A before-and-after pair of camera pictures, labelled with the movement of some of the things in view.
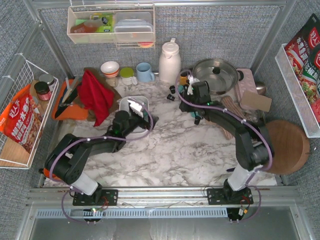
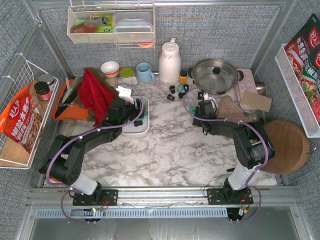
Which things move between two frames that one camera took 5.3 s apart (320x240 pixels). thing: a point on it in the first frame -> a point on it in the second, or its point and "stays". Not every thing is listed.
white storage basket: x=142 y=101 stays
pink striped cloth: x=228 y=103 stays
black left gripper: x=144 y=121 -> x=137 y=110
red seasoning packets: x=303 y=53 stays
